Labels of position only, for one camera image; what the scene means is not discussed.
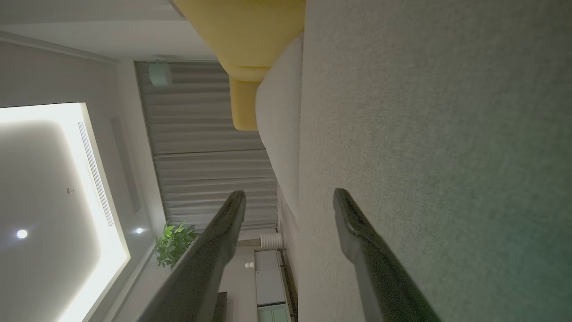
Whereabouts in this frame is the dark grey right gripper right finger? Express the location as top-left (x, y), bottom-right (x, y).
top-left (333, 188), bottom-right (443, 322)

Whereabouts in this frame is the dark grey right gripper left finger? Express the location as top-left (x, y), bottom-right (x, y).
top-left (136, 190), bottom-right (247, 322)

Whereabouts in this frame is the green leafy plant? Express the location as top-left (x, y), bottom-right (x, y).
top-left (155, 221), bottom-right (198, 269)

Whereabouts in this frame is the white and green cabinet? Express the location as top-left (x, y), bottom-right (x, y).
top-left (254, 249), bottom-right (296, 322)

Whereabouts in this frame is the white ribbed vase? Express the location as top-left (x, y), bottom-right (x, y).
top-left (260, 232), bottom-right (283, 250)

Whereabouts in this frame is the grey pleated curtain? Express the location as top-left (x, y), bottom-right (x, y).
top-left (135, 60), bottom-right (278, 231)

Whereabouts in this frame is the large grey sofa seat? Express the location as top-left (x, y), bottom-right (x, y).
top-left (297, 0), bottom-right (572, 322)

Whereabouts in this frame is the grey sofa seat cushion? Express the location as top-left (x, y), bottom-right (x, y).
top-left (256, 35), bottom-right (305, 213)

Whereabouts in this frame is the yellow sofa backrest cushion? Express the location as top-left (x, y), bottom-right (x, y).
top-left (229, 78), bottom-right (261, 131)

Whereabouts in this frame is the pale round ceiling device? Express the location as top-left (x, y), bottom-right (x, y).
top-left (148, 62), bottom-right (173, 87)

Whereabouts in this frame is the wide yellow sofa backrest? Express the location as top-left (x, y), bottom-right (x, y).
top-left (173, 0), bottom-right (307, 82)

